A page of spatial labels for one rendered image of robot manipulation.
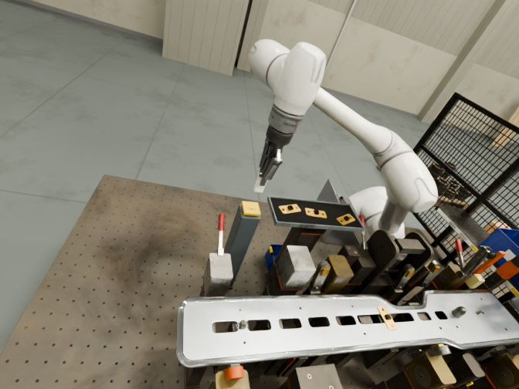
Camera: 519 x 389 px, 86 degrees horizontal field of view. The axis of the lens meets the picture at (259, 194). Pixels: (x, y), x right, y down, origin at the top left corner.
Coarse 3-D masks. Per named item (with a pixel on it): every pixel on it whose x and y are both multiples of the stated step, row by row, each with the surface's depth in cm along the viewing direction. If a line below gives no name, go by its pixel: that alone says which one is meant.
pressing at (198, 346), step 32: (192, 320) 78; (224, 320) 81; (416, 320) 102; (448, 320) 106; (480, 320) 111; (512, 320) 116; (192, 352) 72; (224, 352) 74; (256, 352) 77; (288, 352) 80; (320, 352) 82; (352, 352) 86
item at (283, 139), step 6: (270, 126) 77; (270, 132) 77; (276, 132) 76; (270, 138) 78; (276, 138) 77; (282, 138) 77; (288, 138) 77; (270, 144) 82; (276, 144) 78; (282, 144) 78; (276, 150) 78; (282, 150) 79; (270, 156) 82
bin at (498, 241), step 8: (496, 232) 142; (504, 232) 145; (512, 232) 146; (488, 240) 145; (496, 240) 142; (504, 240) 138; (512, 240) 149; (496, 248) 141; (504, 248) 138; (512, 248) 135; (504, 256) 137; (512, 256) 134; (512, 280) 133
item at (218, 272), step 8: (216, 256) 90; (224, 256) 90; (208, 264) 90; (216, 264) 87; (224, 264) 88; (208, 272) 89; (216, 272) 85; (224, 272) 86; (208, 280) 87; (216, 280) 85; (224, 280) 86; (208, 288) 87; (216, 288) 88; (224, 288) 88
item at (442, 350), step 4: (436, 344) 86; (440, 344) 85; (432, 348) 86; (436, 348) 85; (440, 348) 84; (444, 348) 84; (448, 348) 84; (416, 352) 91; (420, 352) 90; (424, 352) 88; (428, 352) 87; (432, 352) 86; (436, 352) 85; (440, 352) 84; (444, 352) 83; (448, 352) 83; (416, 356) 91; (432, 356) 86; (436, 356) 87
